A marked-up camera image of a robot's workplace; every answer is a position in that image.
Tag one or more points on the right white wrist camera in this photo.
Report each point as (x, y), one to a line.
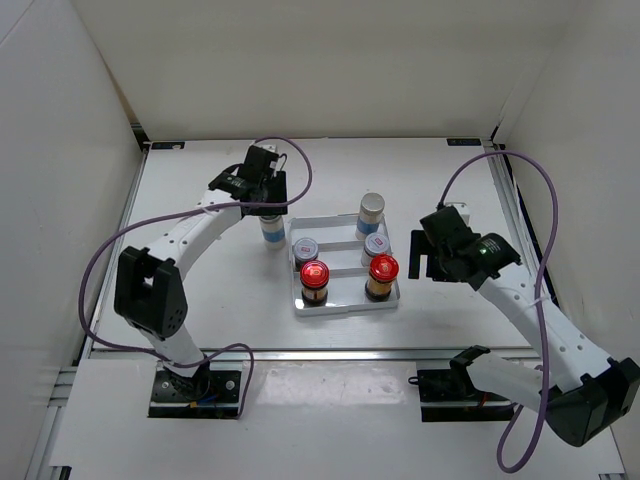
(463, 210)

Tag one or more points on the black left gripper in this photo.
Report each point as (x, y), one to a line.
(278, 186)

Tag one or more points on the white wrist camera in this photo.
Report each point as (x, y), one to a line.
(263, 156)
(463, 210)

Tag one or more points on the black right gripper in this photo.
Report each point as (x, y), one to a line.
(421, 245)

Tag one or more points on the grey lid small jar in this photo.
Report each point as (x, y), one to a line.
(375, 244)
(304, 250)

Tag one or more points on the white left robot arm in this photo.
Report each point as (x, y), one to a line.
(149, 291)

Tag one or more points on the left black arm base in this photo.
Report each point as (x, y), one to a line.
(215, 392)

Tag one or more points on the red lid amber bottle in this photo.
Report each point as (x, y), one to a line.
(383, 271)

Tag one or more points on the blue label spice jar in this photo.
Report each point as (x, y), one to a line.
(273, 231)
(370, 214)

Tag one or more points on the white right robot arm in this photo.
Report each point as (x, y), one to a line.
(580, 389)

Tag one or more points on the white divided tray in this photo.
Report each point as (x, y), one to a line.
(341, 251)

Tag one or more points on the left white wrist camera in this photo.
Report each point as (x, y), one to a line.
(263, 156)

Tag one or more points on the red lid dark bottle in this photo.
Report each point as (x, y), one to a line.
(314, 278)

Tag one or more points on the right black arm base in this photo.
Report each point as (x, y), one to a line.
(447, 395)

